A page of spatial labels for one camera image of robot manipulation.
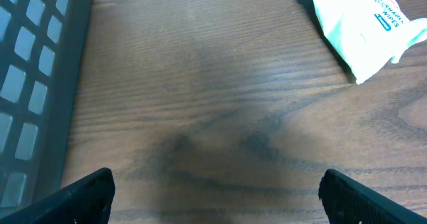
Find mint green wipes pack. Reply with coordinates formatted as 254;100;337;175
312;0;426;85

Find grey plastic shopping basket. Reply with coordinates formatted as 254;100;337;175
1;0;93;217

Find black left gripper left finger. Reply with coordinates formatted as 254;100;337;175
1;167;115;224

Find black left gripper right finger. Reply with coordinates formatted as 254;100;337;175
318;169;426;224

